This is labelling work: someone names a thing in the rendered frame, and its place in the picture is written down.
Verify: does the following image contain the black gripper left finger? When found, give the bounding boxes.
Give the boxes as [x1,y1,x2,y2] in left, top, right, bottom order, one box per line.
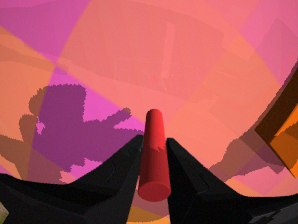
[0,133,144,224]

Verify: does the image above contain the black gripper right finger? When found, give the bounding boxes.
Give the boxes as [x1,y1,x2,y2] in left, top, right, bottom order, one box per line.
[165,137,298,224]

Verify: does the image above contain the red peg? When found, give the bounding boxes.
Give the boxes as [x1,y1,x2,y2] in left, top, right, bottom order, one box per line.
[137,109,172,202]

